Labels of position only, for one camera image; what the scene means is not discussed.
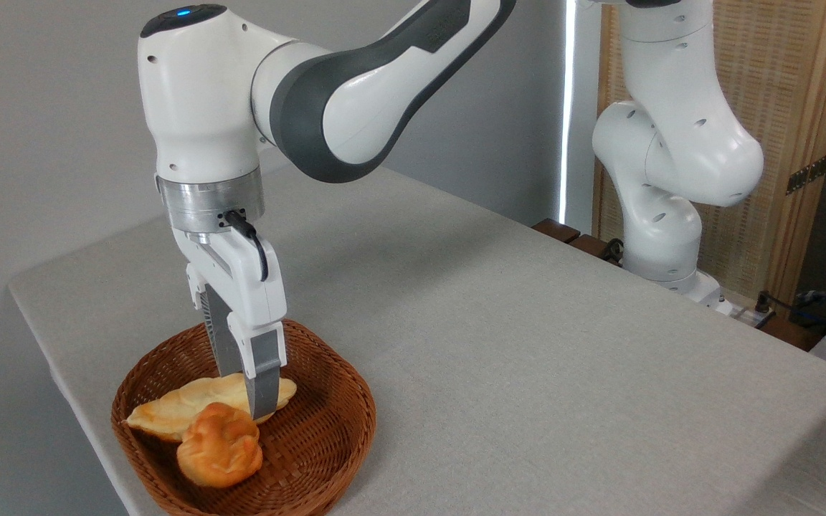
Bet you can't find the long braided bread loaf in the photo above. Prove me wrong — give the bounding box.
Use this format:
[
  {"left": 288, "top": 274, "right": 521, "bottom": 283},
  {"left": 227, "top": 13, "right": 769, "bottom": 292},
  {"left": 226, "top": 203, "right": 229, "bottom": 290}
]
[{"left": 123, "top": 372, "right": 298, "bottom": 443}]

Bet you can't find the dark metal screen hinge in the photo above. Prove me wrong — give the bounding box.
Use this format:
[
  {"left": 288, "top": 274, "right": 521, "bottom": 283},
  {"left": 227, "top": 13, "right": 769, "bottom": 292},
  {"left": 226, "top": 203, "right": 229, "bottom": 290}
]
[{"left": 786, "top": 153, "right": 826, "bottom": 196}]

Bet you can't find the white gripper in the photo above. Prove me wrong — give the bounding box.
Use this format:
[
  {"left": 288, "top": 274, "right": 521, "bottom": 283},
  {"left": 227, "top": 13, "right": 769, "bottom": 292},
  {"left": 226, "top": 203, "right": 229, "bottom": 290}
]
[{"left": 171, "top": 228, "right": 289, "bottom": 421}]

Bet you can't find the round orange bread bun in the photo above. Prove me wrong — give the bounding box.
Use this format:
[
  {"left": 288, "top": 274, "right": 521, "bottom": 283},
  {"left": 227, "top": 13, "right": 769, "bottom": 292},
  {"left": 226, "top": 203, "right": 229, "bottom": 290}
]
[{"left": 176, "top": 402, "right": 264, "bottom": 489}]

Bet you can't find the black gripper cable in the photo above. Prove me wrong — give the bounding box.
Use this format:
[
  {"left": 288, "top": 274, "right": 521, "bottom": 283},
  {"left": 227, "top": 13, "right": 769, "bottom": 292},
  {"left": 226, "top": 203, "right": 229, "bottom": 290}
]
[{"left": 219, "top": 209, "right": 270, "bottom": 282}]

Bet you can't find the brown wicker basket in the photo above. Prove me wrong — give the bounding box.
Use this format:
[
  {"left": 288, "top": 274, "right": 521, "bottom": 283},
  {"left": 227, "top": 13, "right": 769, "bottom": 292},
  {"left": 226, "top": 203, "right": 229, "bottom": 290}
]
[{"left": 110, "top": 319, "right": 377, "bottom": 516}]

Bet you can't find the white power strip with plug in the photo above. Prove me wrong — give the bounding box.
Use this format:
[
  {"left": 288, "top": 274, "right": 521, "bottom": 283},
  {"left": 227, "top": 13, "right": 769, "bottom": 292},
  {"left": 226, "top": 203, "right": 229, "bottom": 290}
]
[{"left": 731, "top": 290, "right": 777, "bottom": 330}]

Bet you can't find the dark wooden block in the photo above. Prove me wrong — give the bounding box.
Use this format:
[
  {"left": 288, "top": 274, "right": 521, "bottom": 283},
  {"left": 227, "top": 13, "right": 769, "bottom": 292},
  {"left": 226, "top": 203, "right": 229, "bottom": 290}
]
[
  {"left": 569, "top": 234, "right": 612, "bottom": 259},
  {"left": 532, "top": 219, "right": 581, "bottom": 244}
]

